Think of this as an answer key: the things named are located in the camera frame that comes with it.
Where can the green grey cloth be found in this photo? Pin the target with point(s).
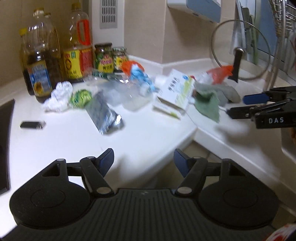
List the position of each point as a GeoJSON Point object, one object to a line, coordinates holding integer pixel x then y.
{"type": "Point", "coordinates": [209, 99]}

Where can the blue label oil bottle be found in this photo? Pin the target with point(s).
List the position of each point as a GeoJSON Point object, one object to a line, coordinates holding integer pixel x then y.
{"type": "Point", "coordinates": [40, 61]}

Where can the white green medicine box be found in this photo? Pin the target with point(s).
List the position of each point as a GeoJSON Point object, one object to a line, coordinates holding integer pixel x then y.
{"type": "Point", "coordinates": [174, 94]}

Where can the green wrapper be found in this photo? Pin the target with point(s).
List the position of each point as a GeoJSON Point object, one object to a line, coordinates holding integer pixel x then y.
{"type": "Point", "coordinates": [80, 98]}

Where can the right hand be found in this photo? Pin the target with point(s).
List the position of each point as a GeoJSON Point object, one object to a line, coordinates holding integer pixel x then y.
{"type": "Point", "coordinates": [293, 135]}

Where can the dark soy sauce bottle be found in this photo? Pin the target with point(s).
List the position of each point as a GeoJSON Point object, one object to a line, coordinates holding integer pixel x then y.
{"type": "Point", "coordinates": [23, 60]}

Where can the black gas stove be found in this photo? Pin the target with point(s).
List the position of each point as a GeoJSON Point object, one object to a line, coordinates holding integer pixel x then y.
{"type": "Point", "coordinates": [6, 115]}

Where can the white paper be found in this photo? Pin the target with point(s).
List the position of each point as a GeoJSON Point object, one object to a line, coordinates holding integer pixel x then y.
{"type": "Point", "coordinates": [60, 97]}

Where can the olive oil bottle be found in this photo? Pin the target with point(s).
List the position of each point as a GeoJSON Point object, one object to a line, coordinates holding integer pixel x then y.
{"type": "Point", "coordinates": [55, 51]}

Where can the red white wrapper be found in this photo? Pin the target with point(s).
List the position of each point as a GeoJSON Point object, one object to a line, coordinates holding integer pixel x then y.
{"type": "Point", "coordinates": [216, 75]}

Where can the glass pot lid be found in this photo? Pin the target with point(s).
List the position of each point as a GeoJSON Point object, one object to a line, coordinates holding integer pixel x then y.
{"type": "Point", "coordinates": [234, 43]}

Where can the black lighter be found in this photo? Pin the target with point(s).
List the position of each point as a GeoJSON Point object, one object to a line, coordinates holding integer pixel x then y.
{"type": "Point", "coordinates": [38, 125]}

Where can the silver foil pouch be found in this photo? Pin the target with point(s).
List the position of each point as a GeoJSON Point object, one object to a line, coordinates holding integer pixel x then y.
{"type": "Point", "coordinates": [104, 118]}

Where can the small sauce jar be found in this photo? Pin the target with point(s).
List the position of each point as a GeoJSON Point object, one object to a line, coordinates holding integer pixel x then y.
{"type": "Point", "coordinates": [119, 57]}

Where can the yellow label oil bottle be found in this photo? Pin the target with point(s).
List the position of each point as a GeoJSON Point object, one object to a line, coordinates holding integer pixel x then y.
{"type": "Point", "coordinates": [78, 50]}

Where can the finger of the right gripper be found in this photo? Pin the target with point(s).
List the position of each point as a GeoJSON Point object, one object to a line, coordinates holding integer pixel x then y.
{"type": "Point", "coordinates": [247, 112]}
{"type": "Point", "coordinates": [264, 97]}

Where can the grey wall vent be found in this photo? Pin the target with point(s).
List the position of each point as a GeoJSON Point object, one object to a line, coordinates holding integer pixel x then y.
{"type": "Point", "coordinates": [108, 14]}

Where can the large sauce jar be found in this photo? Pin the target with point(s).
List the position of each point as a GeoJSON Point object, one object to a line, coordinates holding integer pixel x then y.
{"type": "Point", "coordinates": [104, 58]}

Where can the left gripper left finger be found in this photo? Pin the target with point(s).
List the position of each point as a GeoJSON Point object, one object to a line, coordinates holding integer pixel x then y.
{"type": "Point", "coordinates": [94, 169]}

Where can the clear plastic bottle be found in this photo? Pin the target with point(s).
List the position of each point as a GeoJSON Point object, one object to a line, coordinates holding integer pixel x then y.
{"type": "Point", "coordinates": [118, 89]}

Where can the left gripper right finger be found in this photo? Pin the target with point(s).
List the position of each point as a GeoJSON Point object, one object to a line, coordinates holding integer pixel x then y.
{"type": "Point", "coordinates": [193, 170]}

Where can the orange strawberry net toy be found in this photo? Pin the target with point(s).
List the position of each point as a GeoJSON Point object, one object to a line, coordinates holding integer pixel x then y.
{"type": "Point", "coordinates": [126, 67]}

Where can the blue white wall cabinet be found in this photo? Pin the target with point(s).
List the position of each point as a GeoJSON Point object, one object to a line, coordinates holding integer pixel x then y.
{"type": "Point", "coordinates": [206, 9]}

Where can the metal dish rack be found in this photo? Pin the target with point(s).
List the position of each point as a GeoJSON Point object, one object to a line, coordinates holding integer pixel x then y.
{"type": "Point", "coordinates": [283, 63]}

